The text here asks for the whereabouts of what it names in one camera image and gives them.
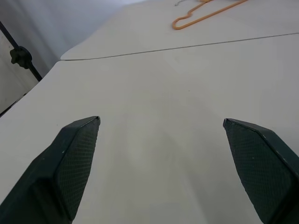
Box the orange wire clothes hanger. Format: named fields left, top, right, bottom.
left=172, top=0, right=249, bottom=30

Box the black pole with knob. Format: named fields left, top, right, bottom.
left=0, top=20, right=43, bottom=82

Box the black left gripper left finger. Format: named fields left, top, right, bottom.
left=0, top=115, right=101, bottom=224

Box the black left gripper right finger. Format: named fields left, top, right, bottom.
left=222, top=118, right=299, bottom=224

